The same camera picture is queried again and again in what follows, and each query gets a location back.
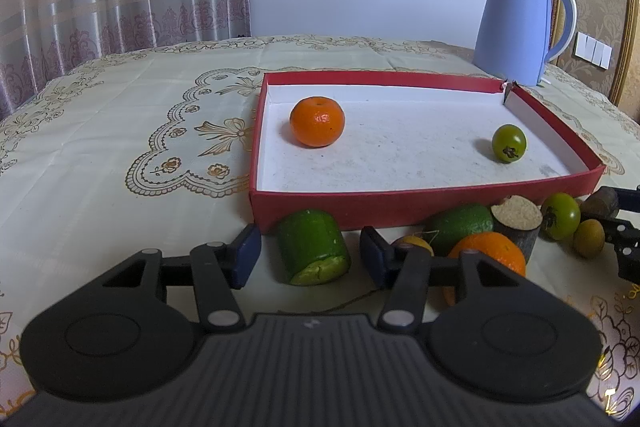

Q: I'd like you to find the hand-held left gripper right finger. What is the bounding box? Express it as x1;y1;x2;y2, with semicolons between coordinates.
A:
359;226;531;333

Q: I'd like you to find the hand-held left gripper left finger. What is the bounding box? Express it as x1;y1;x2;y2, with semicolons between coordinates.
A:
100;224;262;333

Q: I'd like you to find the dark sugarcane piece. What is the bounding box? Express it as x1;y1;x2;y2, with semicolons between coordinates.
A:
580;186;621;220

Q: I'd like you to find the yellow longan with twig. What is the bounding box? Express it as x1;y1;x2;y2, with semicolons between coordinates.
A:
390;231;441;258

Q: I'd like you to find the red shallow cardboard box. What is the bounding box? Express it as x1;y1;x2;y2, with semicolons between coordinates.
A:
248;70;606;235

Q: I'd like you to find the cucumber piece with broken end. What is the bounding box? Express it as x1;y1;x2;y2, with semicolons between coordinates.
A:
277;208;352;286

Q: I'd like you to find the green round fruit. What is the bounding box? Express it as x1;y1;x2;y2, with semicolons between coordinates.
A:
491;124;528;164
540;192;582;241

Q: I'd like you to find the short green cucumber piece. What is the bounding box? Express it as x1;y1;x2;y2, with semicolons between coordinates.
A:
425;203;496;258

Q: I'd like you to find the sugarcane piece with pale cut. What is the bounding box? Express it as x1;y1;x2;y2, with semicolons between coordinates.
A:
490;195;543;264

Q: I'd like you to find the orange mandarin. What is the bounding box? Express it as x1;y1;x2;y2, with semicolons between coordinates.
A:
289;96;346;149
442;232;527;307

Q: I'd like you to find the cream embroidered tablecloth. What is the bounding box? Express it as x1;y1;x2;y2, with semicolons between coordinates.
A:
0;34;640;427

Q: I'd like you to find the light blue electric kettle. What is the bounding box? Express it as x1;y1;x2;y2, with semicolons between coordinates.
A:
472;0;578;88

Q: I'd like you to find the white wall switch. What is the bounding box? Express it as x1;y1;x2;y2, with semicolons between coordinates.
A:
575;32;613;70

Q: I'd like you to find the gold ornate frame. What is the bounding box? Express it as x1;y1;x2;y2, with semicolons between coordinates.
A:
552;0;640;108

